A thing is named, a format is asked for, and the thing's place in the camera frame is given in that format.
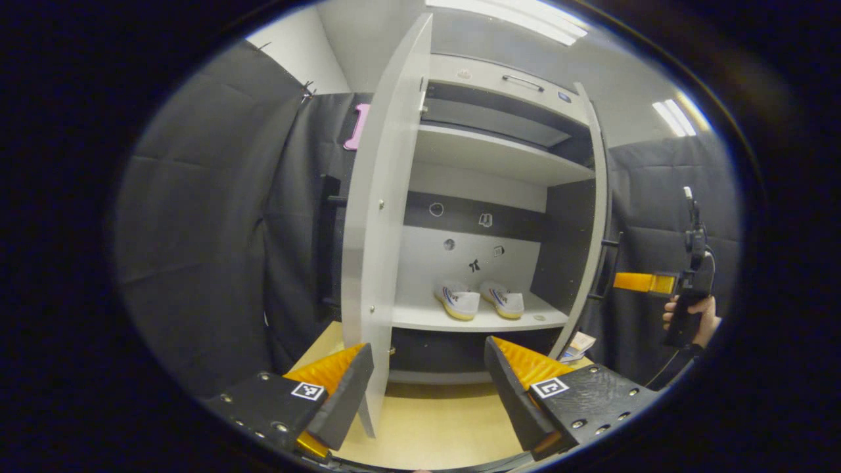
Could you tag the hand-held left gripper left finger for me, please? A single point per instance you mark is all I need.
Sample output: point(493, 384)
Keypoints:
point(345, 397)

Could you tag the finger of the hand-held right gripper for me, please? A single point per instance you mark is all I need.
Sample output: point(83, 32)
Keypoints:
point(640, 282)

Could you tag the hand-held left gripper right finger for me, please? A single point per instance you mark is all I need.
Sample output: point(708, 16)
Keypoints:
point(512, 394)

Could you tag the white cabinet door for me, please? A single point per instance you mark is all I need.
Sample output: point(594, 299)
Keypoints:
point(600, 223)
point(381, 230)

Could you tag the white shoe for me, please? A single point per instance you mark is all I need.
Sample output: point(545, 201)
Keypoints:
point(460, 303)
point(506, 302)

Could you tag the white shoe cabinet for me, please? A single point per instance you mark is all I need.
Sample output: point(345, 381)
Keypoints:
point(486, 154)

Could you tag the ceiling light panel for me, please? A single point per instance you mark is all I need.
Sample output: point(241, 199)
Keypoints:
point(673, 117)
point(512, 20)

